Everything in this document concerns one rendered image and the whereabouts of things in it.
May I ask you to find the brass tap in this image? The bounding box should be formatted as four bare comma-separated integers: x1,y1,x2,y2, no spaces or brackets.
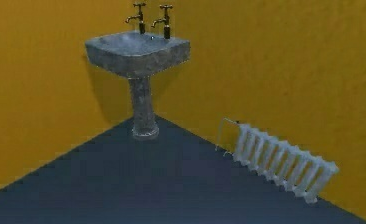
125,2,147,35
151,4,174,40

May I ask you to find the white radiator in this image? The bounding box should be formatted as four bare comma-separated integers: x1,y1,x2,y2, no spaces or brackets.
214,117,340,205

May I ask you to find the grey stone pedestal sink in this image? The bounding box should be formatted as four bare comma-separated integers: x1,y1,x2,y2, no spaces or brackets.
84,30,192,141

